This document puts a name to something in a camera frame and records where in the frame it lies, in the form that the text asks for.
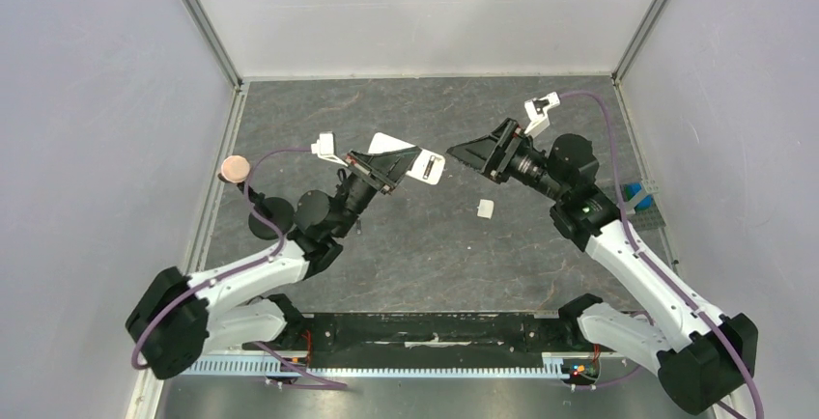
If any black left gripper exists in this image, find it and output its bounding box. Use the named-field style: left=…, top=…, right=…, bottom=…
left=331, top=148, right=421, bottom=239

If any red and white remote control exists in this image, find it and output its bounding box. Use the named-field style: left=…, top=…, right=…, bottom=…
left=368, top=132, right=445, bottom=185

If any white battery cover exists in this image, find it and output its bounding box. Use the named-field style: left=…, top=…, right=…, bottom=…
left=476, top=199, right=494, bottom=219

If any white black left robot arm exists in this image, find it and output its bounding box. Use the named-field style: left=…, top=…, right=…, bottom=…
left=125, top=146, right=424, bottom=379

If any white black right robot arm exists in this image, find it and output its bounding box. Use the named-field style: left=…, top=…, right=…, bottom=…
left=446, top=119, right=759, bottom=415

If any black stand with pink knob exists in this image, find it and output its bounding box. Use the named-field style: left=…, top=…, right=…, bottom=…
left=217, top=155, right=295, bottom=240

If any grey lego baseplate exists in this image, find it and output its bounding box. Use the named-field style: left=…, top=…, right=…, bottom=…
left=603, top=182, right=665, bottom=232

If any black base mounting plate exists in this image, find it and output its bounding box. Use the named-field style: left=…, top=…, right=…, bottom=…
left=268, top=312, right=593, bottom=368

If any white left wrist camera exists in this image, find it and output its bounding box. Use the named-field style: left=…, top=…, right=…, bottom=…
left=310, top=131, right=348, bottom=166

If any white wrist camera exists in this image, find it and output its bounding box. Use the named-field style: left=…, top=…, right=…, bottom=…
left=310, top=131, right=348, bottom=166
left=523, top=92, right=560, bottom=138

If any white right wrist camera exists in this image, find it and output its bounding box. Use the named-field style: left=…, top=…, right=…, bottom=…
left=523, top=92, right=560, bottom=138

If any light blue toothed cable duct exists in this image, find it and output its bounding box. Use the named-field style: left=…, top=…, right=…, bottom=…
left=182, top=354, right=570, bottom=380

